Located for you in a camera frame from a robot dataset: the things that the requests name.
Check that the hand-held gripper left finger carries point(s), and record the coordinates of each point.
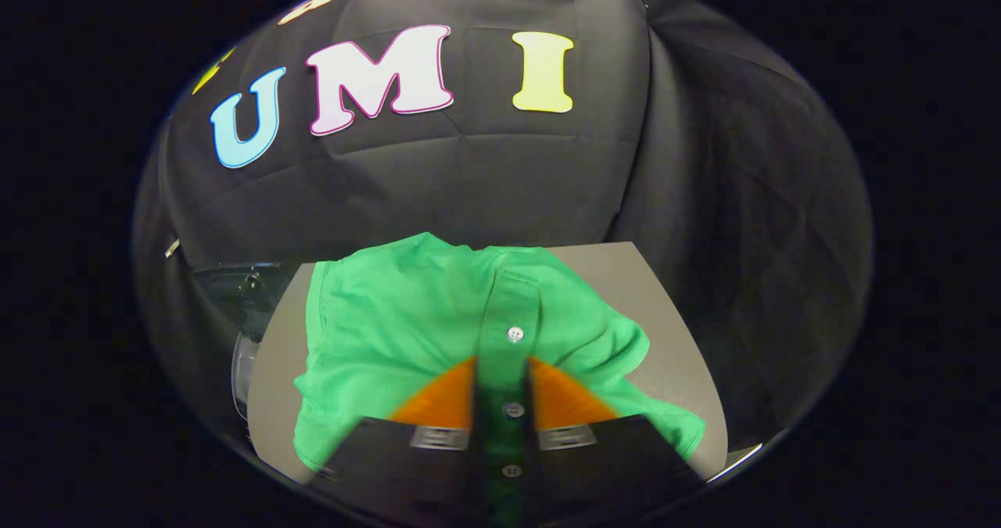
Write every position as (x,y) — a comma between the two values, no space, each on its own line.
(407,473)

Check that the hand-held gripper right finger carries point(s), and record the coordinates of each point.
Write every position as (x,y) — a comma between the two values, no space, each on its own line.
(602,465)

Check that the green polo shirt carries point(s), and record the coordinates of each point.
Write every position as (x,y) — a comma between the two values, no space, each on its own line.
(391,325)

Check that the black backdrop cloth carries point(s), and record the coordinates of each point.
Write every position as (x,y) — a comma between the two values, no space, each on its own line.
(508,184)

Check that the silver backdrop clip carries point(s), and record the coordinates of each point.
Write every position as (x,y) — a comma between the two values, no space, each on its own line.
(172,248)

